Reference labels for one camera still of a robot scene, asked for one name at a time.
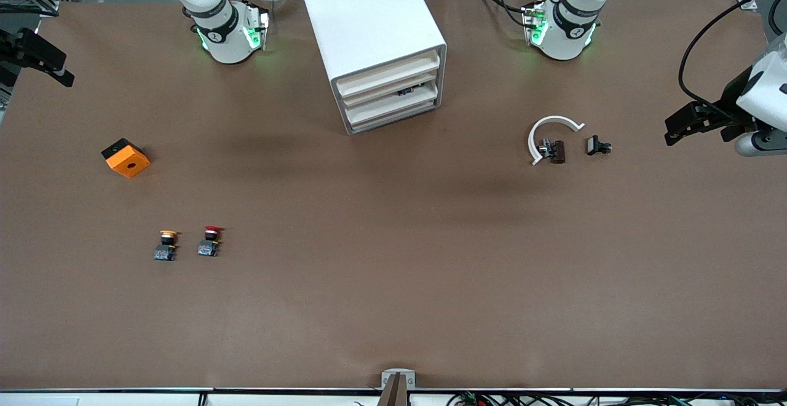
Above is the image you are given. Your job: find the white plastic tray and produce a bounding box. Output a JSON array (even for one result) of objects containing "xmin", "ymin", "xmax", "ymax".
[{"xmin": 342, "ymin": 82, "xmax": 441, "ymax": 122}]

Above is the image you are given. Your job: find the yellow push button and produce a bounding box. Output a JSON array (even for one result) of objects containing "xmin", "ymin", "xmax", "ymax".
[{"xmin": 154, "ymin": 229, "xmax": 180, "ymax": 262}]

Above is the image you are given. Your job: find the red push button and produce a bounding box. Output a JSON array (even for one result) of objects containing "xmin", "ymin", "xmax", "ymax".
[{"xmin": 198, "ymin": 226, "xmax": 224, "ymax": 257}]

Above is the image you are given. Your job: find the orange box with hole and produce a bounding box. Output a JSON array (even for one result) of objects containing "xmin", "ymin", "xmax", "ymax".
[{"xmin": 101, "ymin": 138, "xmax": 151, "ymax": 179}]

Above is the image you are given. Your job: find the white curved plastic part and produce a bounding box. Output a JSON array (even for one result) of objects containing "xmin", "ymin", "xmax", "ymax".
[{"xmin": 528, "ymin": 115, "xmax": 585, "ymax": 166}]

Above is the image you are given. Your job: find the dark brown small component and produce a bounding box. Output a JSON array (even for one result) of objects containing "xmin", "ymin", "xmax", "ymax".
[{"xmin": 539, "ymin": 139, "xmax": 566, "ymax": 164}]

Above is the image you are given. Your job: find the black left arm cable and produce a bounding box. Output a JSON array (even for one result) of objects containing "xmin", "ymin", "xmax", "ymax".
[{"xmin": 678, "ymin": 0, "xmax": 787, "ymax": 117}]

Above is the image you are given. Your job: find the black left base cable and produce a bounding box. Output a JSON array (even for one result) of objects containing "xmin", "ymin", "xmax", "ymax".
[{"xmin": 475, "ymin": 0, "xmax": 537, "ymax": 29}]

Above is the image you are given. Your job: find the grey metal bracket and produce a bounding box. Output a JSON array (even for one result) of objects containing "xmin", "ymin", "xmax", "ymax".
[{"xmin": 381, "ymin": 368, "xmax": 417, "ymax": 390}]

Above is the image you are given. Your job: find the brown mount post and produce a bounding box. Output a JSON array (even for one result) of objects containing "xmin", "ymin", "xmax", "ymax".
[{"xmin": 376, "ymin": 373, "xmax": 410, "ymax": 406}]

